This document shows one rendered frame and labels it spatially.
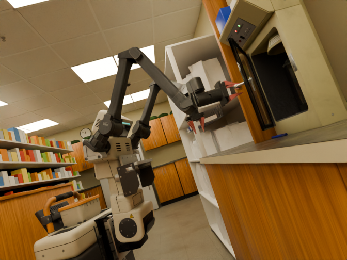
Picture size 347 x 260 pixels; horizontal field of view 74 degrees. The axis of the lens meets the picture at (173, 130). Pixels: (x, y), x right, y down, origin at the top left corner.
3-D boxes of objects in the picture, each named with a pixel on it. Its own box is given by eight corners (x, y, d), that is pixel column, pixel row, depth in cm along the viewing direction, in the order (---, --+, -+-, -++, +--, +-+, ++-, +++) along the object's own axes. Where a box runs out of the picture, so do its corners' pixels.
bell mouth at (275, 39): (294, 49, 111) (290, 38, 112) (319, 28, 94) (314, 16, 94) (261, 59, 110) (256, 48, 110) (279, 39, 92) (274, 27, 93)
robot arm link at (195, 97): (196, 110, 101) (197, 104, 95) (191, 96, 103) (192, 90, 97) (210, 105, 101) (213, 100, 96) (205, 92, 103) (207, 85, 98)
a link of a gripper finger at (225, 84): (239, 76, 98) (219, 81, 97) (246, 91, 97) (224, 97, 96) (235, 81, 105) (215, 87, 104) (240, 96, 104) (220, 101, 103)
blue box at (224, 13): (238, 31, 118) (233, 16, 120) (246, 19, 109) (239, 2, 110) (220, 36, 117) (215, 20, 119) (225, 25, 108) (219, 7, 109)
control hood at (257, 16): (245, 51, 120) (238, 34, 121) (275, 10, 88) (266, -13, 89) (224, 57, 119) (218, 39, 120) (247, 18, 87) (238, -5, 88)
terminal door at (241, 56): (273, 127, 113) (246, 53, 118) (264, 130, 87) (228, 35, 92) (272, 128, 114) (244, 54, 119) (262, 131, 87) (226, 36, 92)
